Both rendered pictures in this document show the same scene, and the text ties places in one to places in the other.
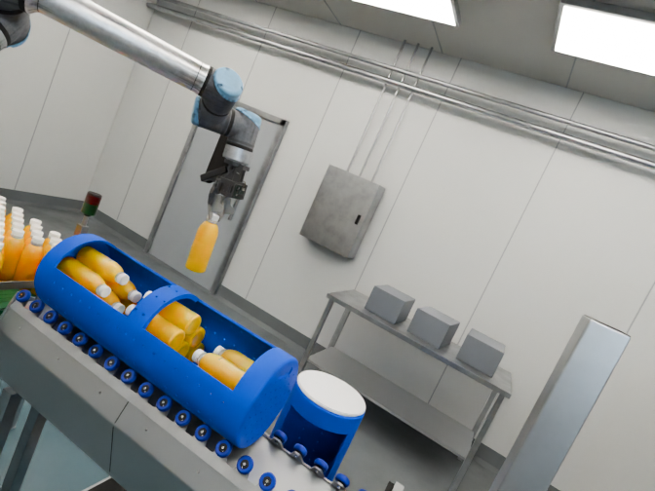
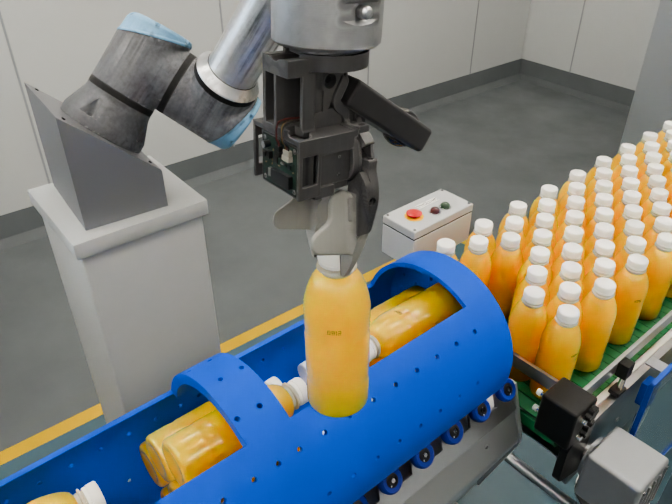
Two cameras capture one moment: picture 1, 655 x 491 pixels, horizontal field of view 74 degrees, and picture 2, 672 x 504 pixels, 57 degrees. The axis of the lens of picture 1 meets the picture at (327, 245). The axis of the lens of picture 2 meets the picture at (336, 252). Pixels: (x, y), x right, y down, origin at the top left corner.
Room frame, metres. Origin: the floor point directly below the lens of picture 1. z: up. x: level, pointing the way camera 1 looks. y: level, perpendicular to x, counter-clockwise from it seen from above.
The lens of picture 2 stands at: (1.73, -0.05, 1.82)
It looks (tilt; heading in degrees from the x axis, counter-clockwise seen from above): 34 degrees down; 120
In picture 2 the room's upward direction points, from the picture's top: straight up
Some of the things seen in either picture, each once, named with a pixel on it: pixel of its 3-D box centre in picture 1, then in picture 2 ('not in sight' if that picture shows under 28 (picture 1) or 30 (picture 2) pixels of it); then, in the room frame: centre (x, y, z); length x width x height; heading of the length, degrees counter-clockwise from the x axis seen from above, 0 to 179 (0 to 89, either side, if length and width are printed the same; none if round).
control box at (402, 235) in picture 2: not in sight; (427, 227); (1.31, 1.13, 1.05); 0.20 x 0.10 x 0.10; 70
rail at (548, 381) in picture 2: (38, 283); (487, 341); (1.53, 0.91, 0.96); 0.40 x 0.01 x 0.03; 160
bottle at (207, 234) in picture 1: (203, 244); (337, 333); (1.48, 0.39, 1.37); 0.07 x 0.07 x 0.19
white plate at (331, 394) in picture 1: (331, 392); not in sight; (1.56, -0.24, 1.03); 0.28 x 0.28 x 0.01
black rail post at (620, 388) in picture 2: not in sight; (621, 377); (1.79, 0.97, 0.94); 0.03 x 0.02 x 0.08; 70
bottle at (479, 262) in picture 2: not in sight; (472, 281); (1.45, 1.06, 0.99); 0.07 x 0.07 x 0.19
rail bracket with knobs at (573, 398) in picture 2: not in sight; (562, 413); (1.71, 0.81, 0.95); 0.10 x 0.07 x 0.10; 160
